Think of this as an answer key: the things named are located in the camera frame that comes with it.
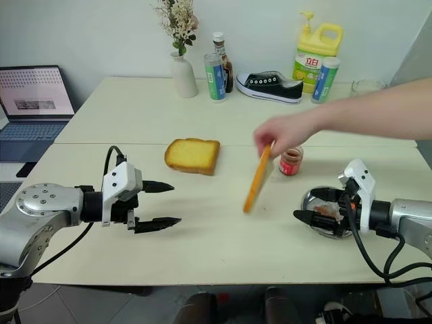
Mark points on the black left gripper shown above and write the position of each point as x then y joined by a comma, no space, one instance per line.
123,211

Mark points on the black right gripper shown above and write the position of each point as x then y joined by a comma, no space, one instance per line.
351,216

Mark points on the toast slice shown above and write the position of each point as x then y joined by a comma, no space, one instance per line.
258,179
192,155

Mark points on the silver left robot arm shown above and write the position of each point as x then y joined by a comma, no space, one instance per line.
40,209

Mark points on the person's bare forearm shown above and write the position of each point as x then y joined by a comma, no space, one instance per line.
378,108

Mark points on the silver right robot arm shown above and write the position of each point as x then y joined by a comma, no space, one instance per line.
408,216

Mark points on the small red jam jar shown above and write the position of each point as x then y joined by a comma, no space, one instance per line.
290,165

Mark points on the person's bare hand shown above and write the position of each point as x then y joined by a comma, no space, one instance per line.
287,131

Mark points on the round steel dish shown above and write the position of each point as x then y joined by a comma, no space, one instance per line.
307,204

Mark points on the dark rounded shape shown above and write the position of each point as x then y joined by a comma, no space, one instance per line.
280,305
199,308

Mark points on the green blue labelled tube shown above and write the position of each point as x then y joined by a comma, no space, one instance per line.
214,77
325,81

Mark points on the black white canvas shoe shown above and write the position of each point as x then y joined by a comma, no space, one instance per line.
270,86

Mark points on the clear glass jar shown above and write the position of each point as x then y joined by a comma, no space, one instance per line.
368,87

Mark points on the white ceramic vase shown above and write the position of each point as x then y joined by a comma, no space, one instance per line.
184,77

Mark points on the grey keyboard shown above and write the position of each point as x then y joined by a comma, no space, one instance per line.
8,195

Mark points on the open blue laptop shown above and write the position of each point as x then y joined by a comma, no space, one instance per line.
33,91

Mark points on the yellow detergent pump bottle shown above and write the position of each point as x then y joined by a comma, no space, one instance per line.
320,37

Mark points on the dark sauce bottle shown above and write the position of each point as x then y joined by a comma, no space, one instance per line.
219,42

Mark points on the dried flower bouquet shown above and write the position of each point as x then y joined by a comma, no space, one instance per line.
179,23

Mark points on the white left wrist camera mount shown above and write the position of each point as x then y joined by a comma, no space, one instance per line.
118,179

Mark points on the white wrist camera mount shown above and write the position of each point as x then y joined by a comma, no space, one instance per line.
366,182
118,179

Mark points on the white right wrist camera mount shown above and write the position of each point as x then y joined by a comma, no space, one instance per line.
366,182

